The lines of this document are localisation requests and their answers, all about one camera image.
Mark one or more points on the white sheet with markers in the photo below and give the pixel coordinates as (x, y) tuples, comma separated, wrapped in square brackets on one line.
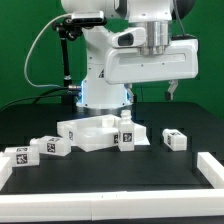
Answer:
[(146, 141)]

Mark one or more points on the black camera on stand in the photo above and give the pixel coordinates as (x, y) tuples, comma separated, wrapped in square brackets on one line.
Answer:
[(69, 30)]

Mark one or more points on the white square table top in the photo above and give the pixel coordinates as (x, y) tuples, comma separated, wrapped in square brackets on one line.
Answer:
[(96, 133)]

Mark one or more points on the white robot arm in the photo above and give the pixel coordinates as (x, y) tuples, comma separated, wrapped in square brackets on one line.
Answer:
[(155, 16)]

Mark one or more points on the white U-shaped obstacle fence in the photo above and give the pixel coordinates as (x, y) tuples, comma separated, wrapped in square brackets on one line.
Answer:
[(121, 205)]

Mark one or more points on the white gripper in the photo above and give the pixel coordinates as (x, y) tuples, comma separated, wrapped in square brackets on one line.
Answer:
[(124, 62)]

